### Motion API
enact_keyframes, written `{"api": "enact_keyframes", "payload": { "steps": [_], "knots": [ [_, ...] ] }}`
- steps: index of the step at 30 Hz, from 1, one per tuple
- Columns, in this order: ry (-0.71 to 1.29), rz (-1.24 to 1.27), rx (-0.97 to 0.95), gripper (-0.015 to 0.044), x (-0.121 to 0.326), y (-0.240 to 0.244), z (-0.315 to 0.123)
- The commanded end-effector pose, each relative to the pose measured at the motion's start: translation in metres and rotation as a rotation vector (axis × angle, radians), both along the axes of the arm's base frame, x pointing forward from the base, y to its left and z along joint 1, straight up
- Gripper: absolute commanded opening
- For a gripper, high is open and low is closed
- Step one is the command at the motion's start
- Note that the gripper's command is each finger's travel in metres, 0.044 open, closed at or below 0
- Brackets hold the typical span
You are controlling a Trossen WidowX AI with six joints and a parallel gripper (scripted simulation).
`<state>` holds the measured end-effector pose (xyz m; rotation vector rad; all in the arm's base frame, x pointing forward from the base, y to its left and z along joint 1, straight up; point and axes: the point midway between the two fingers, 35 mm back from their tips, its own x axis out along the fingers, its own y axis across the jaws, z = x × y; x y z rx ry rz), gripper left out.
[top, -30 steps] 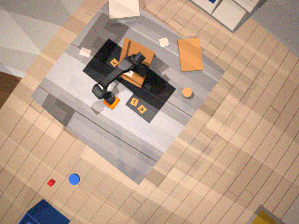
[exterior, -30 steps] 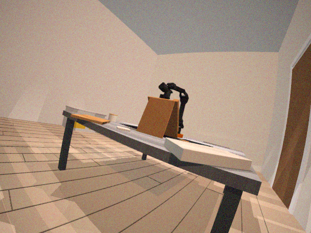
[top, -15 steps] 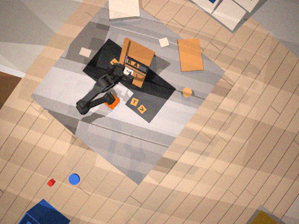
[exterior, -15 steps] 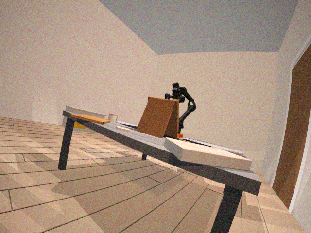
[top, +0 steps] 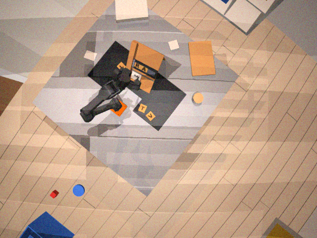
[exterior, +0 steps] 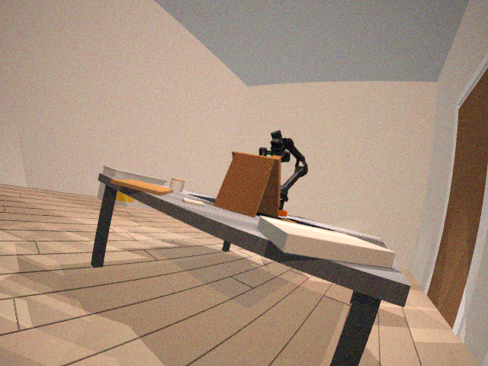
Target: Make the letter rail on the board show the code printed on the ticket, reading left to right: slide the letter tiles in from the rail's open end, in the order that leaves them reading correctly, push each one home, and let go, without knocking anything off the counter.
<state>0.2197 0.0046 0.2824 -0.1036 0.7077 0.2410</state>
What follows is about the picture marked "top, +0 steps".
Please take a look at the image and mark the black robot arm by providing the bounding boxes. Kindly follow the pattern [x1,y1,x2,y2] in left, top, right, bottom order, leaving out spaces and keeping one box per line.
[80,68,132,122]

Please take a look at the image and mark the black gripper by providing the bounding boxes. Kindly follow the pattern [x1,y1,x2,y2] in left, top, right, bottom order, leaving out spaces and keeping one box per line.
[112,69,141,90]

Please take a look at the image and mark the white paper ticket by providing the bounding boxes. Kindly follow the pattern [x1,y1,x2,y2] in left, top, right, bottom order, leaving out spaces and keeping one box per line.
[131,71,141,81]

